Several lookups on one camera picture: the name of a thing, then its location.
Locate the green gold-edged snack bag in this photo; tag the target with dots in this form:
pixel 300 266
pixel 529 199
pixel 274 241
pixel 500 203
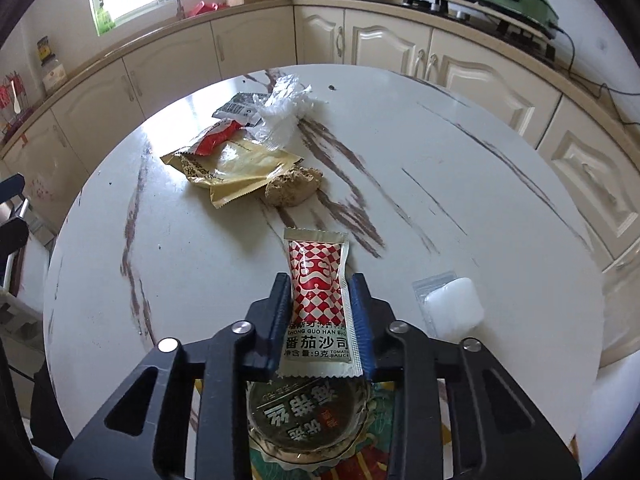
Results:
pixel 310 425

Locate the silver white oven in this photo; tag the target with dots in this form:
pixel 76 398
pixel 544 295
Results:
pixel 15 240

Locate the black barcode wrapper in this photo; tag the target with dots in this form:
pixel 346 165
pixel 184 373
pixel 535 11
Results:
pixel 235 107

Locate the red packaging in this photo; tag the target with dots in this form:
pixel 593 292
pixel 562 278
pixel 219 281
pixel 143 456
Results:
pixel 210 7

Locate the metal faucet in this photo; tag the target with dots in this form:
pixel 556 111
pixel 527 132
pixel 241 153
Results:
pixel 180 5

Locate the ginger root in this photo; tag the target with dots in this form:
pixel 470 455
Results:
pixel 295 185

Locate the green electric grill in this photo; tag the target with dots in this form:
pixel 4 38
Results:
pixel 515 0

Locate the gold foil wrapper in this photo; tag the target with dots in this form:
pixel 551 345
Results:
pixel 235 165

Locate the glass jar with label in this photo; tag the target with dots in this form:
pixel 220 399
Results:
pixel 52 75

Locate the cream kitchen cabinets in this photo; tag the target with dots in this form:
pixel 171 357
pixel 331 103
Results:
pixel 390 45

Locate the red white checkered sauce packet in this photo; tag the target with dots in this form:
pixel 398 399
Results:
pixel 320 285

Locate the small red wrapper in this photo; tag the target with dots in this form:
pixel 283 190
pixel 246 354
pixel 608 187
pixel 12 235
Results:
pixel 217 135

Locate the gas stove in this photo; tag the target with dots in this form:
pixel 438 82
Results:
pixel 450 7

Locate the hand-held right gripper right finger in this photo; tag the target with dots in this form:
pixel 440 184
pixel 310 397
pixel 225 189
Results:
pixel 357 310

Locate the crumpled clear plastic wrap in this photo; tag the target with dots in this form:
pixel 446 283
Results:
pixel 285 110

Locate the white cube in clear bag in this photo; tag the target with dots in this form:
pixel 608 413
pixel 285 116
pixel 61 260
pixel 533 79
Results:
pixel 455 305

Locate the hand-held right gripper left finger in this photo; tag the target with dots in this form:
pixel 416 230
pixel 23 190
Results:
pixel 270 330

